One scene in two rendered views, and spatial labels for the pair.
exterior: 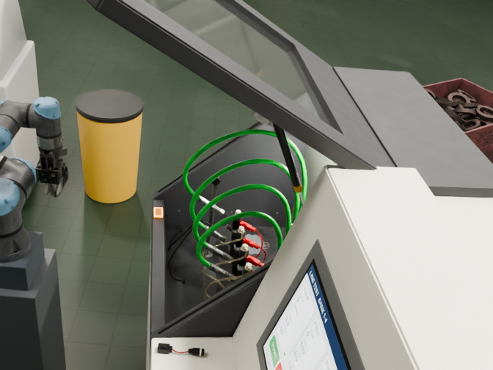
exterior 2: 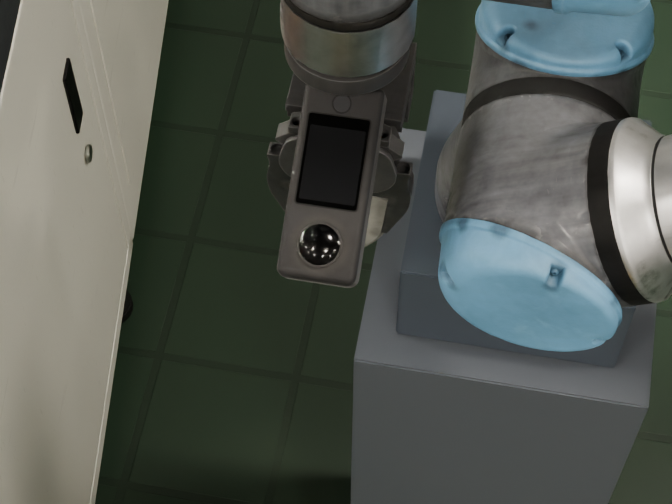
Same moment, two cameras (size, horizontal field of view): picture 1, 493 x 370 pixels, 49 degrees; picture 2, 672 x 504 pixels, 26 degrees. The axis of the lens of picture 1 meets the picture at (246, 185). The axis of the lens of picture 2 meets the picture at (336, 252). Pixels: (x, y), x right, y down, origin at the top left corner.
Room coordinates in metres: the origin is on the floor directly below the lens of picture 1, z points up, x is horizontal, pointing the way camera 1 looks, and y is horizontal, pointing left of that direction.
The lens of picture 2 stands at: (1.96, 0.77, 1.85)
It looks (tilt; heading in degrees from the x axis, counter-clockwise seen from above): 58 degrees down; 196
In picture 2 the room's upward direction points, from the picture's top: straight up
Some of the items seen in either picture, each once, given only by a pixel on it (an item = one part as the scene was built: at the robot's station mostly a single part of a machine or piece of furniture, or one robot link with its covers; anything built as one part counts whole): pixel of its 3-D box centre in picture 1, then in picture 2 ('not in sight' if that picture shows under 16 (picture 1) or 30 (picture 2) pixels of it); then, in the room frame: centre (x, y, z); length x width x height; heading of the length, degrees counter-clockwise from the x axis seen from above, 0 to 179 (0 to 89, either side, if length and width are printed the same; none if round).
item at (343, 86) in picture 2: (50, 162); (348, 87); (1.44, 0.63, 1.16); 0.09 x 0.08 x 0.12; 5
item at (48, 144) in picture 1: (50, 139); (342, 6); (1.44, 0.63, 1.24); 0.08 x 0.08 x 0.05
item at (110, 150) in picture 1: (110, 147); not in sight; (2.91, 0.88, 0.31); 0.40 x 0.40 x 0.63
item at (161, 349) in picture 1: (180, 349); not in sight; (0.93, 0.10, 0.99); 0.12 x 0.02 x 0.02; 94
